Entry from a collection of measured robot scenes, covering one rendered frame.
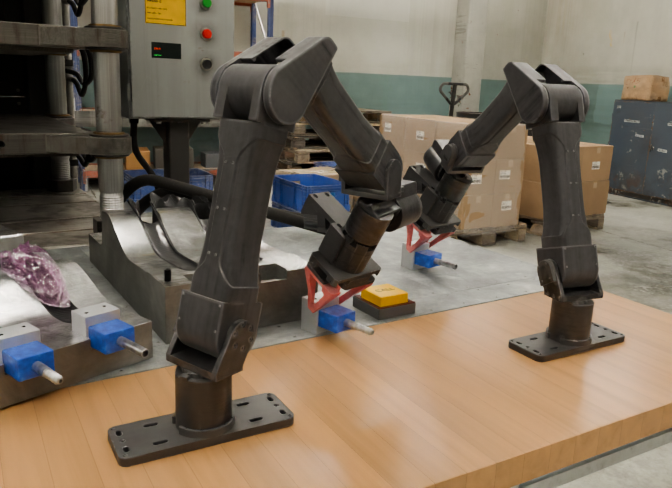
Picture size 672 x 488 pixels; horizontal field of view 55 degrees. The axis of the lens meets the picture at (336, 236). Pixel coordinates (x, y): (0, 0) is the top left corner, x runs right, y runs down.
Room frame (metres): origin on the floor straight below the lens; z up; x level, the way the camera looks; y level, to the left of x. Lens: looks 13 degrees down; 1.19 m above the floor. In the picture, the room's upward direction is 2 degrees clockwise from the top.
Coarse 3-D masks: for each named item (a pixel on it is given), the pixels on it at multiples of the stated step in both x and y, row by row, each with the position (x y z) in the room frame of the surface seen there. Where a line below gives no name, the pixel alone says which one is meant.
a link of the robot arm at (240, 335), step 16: (240, 320) 0.66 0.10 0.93; (176, 336) 0.68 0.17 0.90; (240, 336) 0.65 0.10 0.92; (176, 352) 0.68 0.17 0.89; (192, 352) 0.68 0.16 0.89; (224, 352) 0.64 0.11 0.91; (240, 352) 0.65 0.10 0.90; (192, 368) 0.65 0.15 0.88; (208, 368) 0.64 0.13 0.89; (224, 368) 0.63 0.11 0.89; (240, 368) 0.65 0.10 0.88
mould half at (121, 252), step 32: (128, 224) 1.15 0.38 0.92; (192, 224) 1.20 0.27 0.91; (96, 256) 1.26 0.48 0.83; (128, 256) 1.07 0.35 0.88; (192, 256) 1.08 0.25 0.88; (288, 256) 1.09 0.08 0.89; (128, 288) 1.06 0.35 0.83; (160, 288) 0.91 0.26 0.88; (288, 288) 1.00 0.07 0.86; (160, 320) 0.91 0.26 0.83; (288, 320) 1.01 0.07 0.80
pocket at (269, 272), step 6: (270, 264) 1.04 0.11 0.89; (276, 264) 1.04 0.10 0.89; (258, 270) 1.03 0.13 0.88; (264, 270) 1.03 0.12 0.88; (270, 270) 1.04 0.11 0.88; (276, 270) 1.04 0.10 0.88; (282, 270) 1.02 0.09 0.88; (264, 276) 1.03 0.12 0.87; (270, 276) 1.04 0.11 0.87; (276, 276) 1.04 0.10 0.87; (282, 276) 1.02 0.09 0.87; (264, 282) 0.98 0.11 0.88
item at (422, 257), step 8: (416, 240) 1.40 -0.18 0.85; (424, 248) 1.37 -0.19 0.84; (408, 256) 1.36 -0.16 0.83; (416, 256) 1.34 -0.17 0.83; (424, 256) 1.33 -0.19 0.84; (432, 256) 1.32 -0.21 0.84; (440, 256) 1.34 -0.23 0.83; (408, 264) 1.36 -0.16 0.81; (416, 264) 1.34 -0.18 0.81; (424, 264) 1.33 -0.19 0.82; (432, 264) 1.33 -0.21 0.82; (440, 264) 1.31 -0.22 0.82; (448, 264) 1.30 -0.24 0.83; (456, 264) 1.29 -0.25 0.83
